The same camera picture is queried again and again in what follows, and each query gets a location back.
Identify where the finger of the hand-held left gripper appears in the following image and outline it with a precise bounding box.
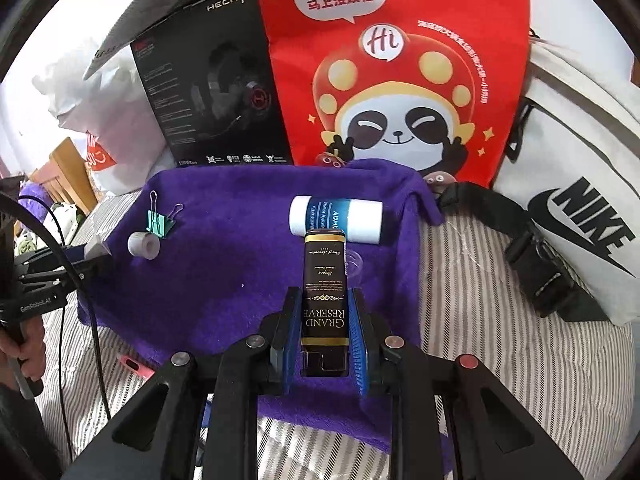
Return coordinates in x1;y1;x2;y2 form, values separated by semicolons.
12;255;113;291
14;246;88;270

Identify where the black cable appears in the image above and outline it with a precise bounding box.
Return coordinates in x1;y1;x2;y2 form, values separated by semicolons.
0;192;108;411

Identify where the purple towel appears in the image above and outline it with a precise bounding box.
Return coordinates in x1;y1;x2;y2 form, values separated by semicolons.
77;159;446;456

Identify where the white plastic shopping bag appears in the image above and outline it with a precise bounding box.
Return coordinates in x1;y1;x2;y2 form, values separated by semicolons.
32;37;173;196

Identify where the red panda paper bag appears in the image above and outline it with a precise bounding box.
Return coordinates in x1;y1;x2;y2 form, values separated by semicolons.
251;0;531;186

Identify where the pink pen-shaped device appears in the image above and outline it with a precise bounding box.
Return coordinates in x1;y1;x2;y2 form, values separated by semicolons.
116;354;155;380

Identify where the clear plastic cap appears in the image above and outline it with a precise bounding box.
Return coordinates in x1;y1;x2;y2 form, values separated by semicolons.
345;247;371;281

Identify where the white and blue bottle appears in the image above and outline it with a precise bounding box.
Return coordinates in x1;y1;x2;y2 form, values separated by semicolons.
288;195;385;247

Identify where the wooden headboard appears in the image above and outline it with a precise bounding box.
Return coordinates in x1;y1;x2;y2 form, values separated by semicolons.
0;137;98;216

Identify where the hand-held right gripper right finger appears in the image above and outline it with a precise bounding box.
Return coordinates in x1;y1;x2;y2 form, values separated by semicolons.
347;287;586;480

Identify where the white waist bag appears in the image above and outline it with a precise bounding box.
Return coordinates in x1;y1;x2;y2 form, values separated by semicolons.
435;27;640;328

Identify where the green binder clip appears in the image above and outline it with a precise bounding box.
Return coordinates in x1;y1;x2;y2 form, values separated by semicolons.
145;191;185;237

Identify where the person's left hand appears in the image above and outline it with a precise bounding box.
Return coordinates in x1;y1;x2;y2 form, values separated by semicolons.
0;317;47;387

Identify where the black and gold box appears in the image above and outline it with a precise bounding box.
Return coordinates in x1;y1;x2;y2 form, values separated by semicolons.
300;229;351;378

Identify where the black headphone box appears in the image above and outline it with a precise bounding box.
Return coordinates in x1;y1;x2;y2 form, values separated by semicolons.
82;0;296;167

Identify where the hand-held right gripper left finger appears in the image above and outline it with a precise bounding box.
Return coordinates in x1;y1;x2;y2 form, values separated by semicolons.
60;285;303;480

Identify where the striped bed sheet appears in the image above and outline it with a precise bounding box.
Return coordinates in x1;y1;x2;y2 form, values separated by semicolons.
37;192;636;480

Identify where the white tape roll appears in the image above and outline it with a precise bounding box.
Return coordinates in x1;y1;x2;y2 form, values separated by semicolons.
127;231;161;261

